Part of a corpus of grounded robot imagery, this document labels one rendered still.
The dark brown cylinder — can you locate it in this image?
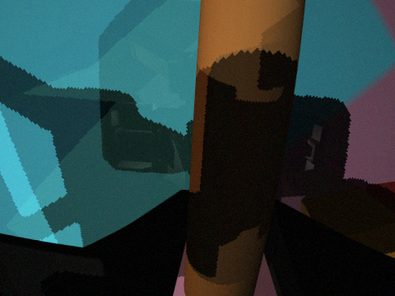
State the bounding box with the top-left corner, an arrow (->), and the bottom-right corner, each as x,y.
184,0 -> 305,296

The orange long bar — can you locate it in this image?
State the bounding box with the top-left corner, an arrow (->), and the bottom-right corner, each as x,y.
300,187 -> 395,259

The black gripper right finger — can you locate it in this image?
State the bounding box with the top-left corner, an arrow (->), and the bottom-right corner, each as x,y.
264,199 -> 395,296

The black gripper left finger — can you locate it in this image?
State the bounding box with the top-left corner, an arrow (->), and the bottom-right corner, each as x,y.
0,190 -> 190,296

